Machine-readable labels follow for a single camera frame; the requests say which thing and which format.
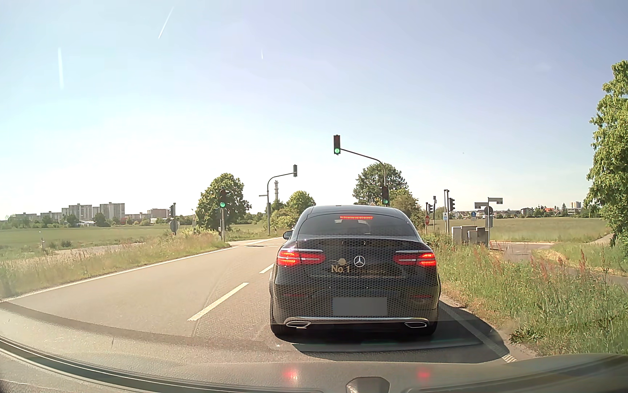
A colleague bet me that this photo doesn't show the traffic light on bent mast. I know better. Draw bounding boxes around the traffic light on bent mast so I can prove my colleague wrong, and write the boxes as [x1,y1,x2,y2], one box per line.
[259,164,298,237]

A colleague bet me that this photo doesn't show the green bushes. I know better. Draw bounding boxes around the green bushes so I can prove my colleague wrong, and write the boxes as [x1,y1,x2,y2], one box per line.
[267,190,317,231]

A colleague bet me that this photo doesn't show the grass verge with tall weeds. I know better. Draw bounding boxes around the grass verge with tall weeds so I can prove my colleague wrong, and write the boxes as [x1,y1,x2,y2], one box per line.
[422,232,628,358]

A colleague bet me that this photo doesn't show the direction sign on post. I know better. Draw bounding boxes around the direction sign on post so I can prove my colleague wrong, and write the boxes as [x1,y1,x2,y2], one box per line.
[474,197,504,249]

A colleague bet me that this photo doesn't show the road markings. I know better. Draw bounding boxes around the road markings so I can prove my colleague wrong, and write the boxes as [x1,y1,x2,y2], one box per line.
[0,238,518,364]

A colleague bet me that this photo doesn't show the group of pale buildings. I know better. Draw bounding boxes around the group of pale buildings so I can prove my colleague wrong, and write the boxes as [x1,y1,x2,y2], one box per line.
[8,202,170,223]

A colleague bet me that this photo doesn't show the green field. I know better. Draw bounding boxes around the green field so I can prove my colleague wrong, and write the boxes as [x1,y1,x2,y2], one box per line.
[0,223,271,266]
[429,217,612,243]

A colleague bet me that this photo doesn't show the grey street cabinets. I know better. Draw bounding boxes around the grey street cabinets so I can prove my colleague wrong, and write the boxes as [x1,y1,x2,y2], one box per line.
[451,225,490,246]

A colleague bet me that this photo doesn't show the round green tree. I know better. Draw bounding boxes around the round green tree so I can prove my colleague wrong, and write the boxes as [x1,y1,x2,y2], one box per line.
[195,173,252,231]

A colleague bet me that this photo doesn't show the black car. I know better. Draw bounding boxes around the black car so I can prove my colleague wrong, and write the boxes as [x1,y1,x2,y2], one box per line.
[269,205,441,337]

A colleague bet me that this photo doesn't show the distant buildings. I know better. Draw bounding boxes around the distant buildings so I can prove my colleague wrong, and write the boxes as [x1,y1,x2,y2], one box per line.
[456,201,588,219]

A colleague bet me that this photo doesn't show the car's own bonnet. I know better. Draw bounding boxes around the car's own bonnet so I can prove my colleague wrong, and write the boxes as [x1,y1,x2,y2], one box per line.
[0,306,628,393]

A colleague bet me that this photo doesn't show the grey asphalt road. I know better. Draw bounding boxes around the grey asphalt road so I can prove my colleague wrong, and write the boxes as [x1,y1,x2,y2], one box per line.
[0,237,538,365]

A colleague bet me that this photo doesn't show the asphalt side path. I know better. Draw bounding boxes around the asphalt side path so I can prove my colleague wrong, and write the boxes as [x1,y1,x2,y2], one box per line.
[491,232,628,298]

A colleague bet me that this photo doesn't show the traffic light on short post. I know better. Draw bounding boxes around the traffic light on short post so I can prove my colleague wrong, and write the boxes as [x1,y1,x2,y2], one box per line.
[218,188,229,242]

